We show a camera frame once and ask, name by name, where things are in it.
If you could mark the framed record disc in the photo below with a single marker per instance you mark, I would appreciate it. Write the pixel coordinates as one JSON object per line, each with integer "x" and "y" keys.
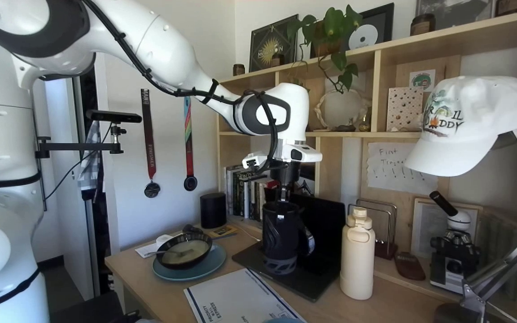
{"x": 376, "y": 27}

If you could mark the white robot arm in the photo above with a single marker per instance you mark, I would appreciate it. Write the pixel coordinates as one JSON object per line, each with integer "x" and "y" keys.
{"x": 44, "y": 47}

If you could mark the black mug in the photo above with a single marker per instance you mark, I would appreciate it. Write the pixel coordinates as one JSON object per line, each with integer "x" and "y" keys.
{"x": 284, "y": 237}

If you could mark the black framed picture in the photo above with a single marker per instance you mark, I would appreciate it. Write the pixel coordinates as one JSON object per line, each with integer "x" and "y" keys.
{"x": 272, "y": 45}

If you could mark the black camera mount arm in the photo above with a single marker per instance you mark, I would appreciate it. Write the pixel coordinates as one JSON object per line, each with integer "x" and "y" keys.
{"x": 94, "y": 142}

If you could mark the white baseball cap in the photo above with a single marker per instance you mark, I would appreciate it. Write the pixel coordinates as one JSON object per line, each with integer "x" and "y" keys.
{"x": 462, "y": 122}

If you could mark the cream thermos bottle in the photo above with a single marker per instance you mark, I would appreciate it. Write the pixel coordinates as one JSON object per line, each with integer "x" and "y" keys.
{"x": 358, "y": 250}

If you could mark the row of books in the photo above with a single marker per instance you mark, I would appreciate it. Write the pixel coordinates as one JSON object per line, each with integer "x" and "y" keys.
{"x": 245, "y": 192}

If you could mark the black cylinder speaker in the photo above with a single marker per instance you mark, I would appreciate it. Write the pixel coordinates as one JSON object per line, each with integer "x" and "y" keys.
{"x": 213, "y": 210}

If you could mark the rainbow ribbon medal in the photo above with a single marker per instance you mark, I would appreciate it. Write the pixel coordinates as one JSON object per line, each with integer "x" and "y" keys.
{"x": 191, "y": 180}

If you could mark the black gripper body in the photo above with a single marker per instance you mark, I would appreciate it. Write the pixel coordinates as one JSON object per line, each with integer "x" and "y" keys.
{"x": 283, "y": 180}

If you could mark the dotted white card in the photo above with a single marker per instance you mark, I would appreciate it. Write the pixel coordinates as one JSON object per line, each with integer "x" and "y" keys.
{"x": 405, "y": 108}

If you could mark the white papers pile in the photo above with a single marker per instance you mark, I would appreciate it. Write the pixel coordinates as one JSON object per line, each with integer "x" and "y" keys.
{"x": 152, "y": 248}

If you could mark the light blue plate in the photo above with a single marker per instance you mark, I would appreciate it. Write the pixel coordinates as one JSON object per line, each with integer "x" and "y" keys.
{"x": 213, "y": 262}

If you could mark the green potted plant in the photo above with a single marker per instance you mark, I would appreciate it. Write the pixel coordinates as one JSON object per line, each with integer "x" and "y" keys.
{"x": 327, "y": 38}

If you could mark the black microscope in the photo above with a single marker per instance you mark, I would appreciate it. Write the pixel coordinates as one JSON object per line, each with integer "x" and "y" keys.
{"x": 455, "y": 255}

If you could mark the white paper booklet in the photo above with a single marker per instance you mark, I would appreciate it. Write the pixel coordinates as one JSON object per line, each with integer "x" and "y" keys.
{"x": 240, "y": 296}

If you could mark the dark bowl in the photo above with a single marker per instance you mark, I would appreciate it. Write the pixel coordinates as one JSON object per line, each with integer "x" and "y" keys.
{"x": 186, "y": 250}

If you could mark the wooden shelf unit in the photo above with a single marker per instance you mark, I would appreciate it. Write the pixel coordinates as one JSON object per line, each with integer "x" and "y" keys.
{"x": 365, "y": 146}

